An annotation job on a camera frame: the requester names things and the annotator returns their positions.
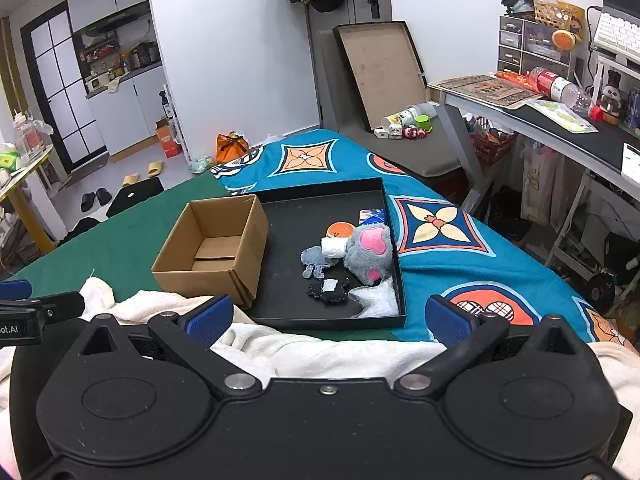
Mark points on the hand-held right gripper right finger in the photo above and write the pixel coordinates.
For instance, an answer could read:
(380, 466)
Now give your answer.
(450, 322)

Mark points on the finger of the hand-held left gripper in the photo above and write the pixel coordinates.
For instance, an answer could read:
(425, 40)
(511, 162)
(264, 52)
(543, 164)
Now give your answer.
(55, 305)

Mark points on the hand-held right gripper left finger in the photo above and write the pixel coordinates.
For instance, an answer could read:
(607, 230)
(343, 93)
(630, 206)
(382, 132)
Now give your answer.
(207, 319)

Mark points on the clear plastic bag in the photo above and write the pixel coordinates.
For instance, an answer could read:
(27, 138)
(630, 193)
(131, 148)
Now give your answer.
(377, 302)

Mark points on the brown cardboard box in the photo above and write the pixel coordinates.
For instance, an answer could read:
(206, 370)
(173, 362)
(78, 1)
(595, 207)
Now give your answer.
(235, 240)

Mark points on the grey plush mouse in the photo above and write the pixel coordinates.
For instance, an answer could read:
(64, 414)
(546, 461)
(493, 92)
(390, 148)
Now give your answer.
(367, 252)

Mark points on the grey denim fabric toy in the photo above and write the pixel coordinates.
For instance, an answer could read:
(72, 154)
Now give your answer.
(315, 260)

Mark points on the black stitched fabric patch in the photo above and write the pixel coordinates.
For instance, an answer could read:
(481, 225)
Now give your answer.
(330, 292)

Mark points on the black shallow tray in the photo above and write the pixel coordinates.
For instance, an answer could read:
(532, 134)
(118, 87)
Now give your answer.
(290, 220)

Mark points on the blue tissue pack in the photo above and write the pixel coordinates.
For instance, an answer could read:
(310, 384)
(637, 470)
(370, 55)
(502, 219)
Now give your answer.
(372, 216)

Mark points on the white cloth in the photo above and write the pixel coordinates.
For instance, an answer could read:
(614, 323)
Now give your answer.
(333, 247)

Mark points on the orange burger toy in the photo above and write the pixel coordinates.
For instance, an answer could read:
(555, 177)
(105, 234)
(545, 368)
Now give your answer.
(340, 230)

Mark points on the green blanket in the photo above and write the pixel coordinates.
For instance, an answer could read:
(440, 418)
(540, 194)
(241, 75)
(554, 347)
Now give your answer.
(125, 240)

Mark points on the white fleece blanket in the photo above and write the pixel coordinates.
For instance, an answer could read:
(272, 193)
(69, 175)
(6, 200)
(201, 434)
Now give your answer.
(300, 355)

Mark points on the yellow table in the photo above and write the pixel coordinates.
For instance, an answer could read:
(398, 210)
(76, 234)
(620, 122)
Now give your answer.
(25, 200)

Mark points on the black slippers pair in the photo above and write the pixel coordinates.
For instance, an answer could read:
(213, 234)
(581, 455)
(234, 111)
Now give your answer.
(95, 199)

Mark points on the black laptop bag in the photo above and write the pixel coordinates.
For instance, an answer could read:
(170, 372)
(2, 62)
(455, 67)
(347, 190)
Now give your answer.
(135, 197)

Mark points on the yellow slipper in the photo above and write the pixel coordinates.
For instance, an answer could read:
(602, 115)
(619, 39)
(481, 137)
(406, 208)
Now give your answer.
(156, 168)
(131, 180)

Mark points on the green small box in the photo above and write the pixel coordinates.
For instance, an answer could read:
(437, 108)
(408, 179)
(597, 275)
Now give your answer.
(7, 160)

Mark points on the black floor fan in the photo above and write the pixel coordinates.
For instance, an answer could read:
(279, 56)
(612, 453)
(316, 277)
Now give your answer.
(602, 290)

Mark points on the beige tote bag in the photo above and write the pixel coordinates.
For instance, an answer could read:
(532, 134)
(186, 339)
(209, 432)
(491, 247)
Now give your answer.
(542, 185)

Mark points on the grey folding mattress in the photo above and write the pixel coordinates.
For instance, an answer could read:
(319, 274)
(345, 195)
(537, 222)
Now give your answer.
(430, 157)

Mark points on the orange bag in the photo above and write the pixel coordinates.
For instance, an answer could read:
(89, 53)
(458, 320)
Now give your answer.
(231, 147)

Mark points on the clear glass jar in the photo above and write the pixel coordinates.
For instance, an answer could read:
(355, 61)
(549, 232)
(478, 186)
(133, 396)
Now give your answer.
(24, 132)

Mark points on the red basket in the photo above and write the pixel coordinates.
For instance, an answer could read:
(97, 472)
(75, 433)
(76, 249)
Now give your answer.
(492, 147)

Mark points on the orange carton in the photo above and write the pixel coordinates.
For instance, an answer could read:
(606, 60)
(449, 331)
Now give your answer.
(169, 140)

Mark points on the red small toy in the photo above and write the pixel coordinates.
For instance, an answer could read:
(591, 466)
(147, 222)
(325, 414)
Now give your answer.
(414, 133)

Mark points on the white charger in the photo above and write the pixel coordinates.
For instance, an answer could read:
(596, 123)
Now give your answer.
(387, 134)

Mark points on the green cup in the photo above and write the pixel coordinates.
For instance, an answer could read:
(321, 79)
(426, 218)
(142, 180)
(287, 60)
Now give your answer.
(422, 121)

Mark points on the white plastic jar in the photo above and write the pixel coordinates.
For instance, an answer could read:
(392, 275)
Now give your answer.
(402, 117)

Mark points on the white kitchen cabinets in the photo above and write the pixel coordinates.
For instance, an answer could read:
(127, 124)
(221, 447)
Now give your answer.
(125, 105)

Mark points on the black framed sliding door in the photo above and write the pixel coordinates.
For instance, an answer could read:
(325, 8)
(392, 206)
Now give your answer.
(65, 90)

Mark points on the grey metal desk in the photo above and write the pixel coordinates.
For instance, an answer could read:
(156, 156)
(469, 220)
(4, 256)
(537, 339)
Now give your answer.
(550, 125)

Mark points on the green clear packet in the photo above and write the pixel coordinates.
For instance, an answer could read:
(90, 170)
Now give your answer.
(562, 115)

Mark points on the brown printed desk mat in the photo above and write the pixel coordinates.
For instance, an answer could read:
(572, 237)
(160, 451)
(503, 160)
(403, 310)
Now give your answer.
(485, 89)

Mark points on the red label plastic bottle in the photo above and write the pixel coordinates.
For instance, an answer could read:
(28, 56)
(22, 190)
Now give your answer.
(555, 85)

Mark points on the black box lid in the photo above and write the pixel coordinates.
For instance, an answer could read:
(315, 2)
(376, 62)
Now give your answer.
(382, 70)

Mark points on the panda figure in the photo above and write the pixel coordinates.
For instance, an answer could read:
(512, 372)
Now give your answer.
(611, 92)

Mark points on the grey drawer organizer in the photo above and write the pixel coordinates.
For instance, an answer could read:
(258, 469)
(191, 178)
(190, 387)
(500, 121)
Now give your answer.
(537, 45)

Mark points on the orange round plush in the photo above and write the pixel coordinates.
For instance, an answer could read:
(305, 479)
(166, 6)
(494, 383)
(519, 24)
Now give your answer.
(563, 40)

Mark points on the wicker basket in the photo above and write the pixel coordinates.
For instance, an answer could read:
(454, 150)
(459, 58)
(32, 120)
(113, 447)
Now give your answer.
(555, 12)

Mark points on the white keyboard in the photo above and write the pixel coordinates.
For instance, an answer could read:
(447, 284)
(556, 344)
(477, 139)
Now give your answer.
(617, 35)

